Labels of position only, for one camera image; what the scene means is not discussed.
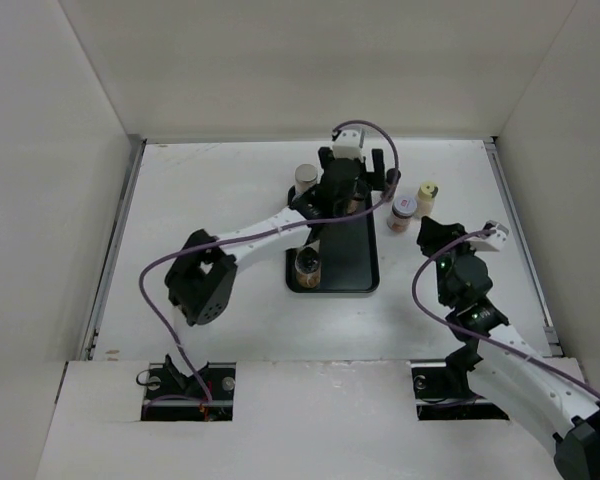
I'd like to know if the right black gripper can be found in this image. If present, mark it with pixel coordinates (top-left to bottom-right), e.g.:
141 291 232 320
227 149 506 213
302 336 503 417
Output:
416 215 480 305

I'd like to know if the silver lid grain bottle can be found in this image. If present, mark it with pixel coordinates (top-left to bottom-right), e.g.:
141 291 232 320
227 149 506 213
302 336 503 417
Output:
294 163 318 196

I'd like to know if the black lid bottle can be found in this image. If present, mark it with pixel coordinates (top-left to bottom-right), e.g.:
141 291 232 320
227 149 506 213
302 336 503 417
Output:
294 246 321 289

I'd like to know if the pink cap spice bottle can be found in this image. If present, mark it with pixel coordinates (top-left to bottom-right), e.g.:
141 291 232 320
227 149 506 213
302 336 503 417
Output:
344 193 365 216

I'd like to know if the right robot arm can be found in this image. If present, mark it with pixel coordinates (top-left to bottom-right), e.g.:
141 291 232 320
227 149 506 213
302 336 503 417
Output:
412 216 600 479

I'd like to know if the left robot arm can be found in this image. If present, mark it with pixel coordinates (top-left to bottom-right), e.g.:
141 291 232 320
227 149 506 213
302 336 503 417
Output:
164 145 400 327

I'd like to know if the black cap spice jar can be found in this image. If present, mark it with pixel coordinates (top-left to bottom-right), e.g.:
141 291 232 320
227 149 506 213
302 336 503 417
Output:
384 168 401 200

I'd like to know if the yellow cap spice bottle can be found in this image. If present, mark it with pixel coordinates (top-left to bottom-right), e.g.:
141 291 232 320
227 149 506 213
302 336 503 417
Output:
415 181 439 218

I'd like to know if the white lid sauce jar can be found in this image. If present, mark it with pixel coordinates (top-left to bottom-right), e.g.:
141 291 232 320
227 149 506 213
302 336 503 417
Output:
387 195 417 233

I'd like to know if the black rectangular tray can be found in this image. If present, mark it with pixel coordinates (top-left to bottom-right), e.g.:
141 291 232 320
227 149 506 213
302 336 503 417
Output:
285 196 380 295

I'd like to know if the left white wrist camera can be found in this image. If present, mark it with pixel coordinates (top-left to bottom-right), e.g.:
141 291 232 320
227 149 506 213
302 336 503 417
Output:
331 127 365 161

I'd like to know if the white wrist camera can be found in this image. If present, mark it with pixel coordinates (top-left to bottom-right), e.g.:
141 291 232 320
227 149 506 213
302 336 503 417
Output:
470 220 510 252
331 127 365 161

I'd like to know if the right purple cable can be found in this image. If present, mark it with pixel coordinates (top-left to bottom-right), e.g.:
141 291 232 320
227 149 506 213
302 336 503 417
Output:
411 229 600 416

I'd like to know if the purple cable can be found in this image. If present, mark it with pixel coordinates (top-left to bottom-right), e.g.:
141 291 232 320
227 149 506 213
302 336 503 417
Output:
411 229 600 416
138 119 400 420

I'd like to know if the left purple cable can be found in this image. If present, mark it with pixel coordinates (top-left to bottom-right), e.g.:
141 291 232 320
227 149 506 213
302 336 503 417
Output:
138 119 400 420

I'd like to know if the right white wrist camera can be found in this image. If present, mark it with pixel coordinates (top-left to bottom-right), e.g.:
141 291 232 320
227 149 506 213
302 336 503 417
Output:
470 220 510 252

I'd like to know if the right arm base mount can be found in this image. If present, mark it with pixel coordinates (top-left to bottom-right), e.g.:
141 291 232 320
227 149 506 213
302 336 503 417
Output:
410 345 509 421

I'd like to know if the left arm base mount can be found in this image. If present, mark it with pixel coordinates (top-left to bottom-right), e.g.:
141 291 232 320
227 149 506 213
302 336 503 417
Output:
135 355 237 422

